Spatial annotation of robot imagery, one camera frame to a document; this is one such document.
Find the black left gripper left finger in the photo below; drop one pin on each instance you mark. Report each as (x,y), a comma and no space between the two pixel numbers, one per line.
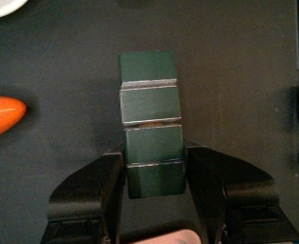
(87,193)

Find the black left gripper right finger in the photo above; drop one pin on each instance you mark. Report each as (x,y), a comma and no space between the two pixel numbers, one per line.
(236,193)

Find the dark green toy sushi roll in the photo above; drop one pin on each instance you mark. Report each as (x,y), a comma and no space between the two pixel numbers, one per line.
(152,124)

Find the white plate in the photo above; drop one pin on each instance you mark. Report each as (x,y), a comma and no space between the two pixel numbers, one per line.
(0,7)

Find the pink toy food piece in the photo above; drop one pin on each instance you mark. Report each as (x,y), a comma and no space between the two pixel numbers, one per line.
(172,237)

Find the orange toy carrot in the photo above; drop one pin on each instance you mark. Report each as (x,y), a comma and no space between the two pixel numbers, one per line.
(2,116)

